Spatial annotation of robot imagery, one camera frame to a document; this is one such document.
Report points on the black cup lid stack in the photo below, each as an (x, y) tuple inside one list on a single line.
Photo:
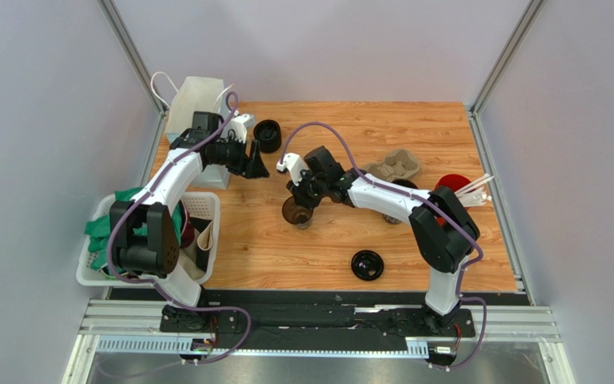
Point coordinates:
[(268, 134)]

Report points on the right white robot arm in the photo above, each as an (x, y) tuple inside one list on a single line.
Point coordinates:
[(444, 231)]

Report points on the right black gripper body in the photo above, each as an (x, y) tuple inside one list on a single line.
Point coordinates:
[(302, 186)]

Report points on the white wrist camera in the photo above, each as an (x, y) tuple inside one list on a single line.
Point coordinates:
[(239, 125), (293, 165)]

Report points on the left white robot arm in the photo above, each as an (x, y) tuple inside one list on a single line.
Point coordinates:
[(143, 245)]

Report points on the white plastic basket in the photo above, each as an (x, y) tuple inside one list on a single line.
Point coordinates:
[(205, 205)]

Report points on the single black cup lid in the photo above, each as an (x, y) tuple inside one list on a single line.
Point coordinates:
[(367, 265)]

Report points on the red straw holder cup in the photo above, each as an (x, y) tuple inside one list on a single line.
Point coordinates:
[(454, 182)]

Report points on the white paper bag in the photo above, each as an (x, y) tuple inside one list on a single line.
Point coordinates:
[(196, 107)]

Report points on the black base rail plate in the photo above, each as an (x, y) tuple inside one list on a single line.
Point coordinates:
[(316, 320)]

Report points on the bottom pulp cup carrier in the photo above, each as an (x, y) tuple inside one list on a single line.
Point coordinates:
[(397, 164)]

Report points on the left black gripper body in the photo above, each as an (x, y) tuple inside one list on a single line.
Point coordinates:
[(236, 162)]

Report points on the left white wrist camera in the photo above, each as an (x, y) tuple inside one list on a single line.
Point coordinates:
[(239, 125)]

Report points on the single dark coffee cup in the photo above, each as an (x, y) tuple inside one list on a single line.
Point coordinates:
[(295, 215)]

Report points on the green cloth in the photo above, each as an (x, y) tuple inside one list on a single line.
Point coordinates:
[(99, 229)]

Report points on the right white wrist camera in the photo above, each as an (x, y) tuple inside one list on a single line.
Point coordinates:
[(293, 165)]

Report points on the beige cloth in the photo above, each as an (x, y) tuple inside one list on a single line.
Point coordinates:
[(196, 243)]

